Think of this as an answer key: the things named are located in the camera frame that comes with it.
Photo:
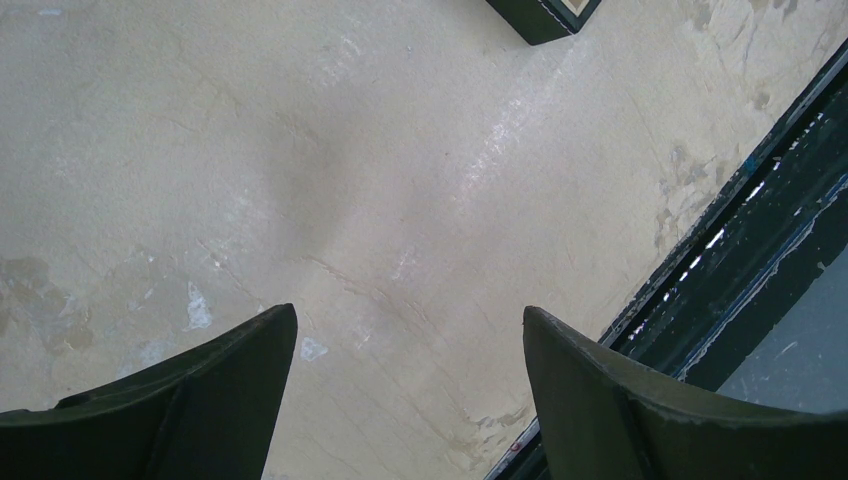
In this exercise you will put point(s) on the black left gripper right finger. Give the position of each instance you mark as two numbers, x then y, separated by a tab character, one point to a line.
603	415

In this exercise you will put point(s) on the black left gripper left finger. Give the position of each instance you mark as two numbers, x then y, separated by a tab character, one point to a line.
207	413

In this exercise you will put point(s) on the beige compartment organizer box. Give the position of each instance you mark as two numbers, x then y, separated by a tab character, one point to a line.
542	21

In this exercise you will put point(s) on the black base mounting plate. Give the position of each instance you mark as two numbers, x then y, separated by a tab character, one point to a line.
752	304

